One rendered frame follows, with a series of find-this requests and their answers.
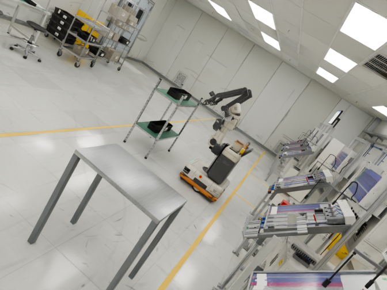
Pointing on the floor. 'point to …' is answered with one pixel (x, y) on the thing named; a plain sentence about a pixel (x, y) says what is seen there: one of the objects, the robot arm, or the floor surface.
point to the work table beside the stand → (170, 195)
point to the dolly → (63, 26)
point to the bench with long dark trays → (16, 15)
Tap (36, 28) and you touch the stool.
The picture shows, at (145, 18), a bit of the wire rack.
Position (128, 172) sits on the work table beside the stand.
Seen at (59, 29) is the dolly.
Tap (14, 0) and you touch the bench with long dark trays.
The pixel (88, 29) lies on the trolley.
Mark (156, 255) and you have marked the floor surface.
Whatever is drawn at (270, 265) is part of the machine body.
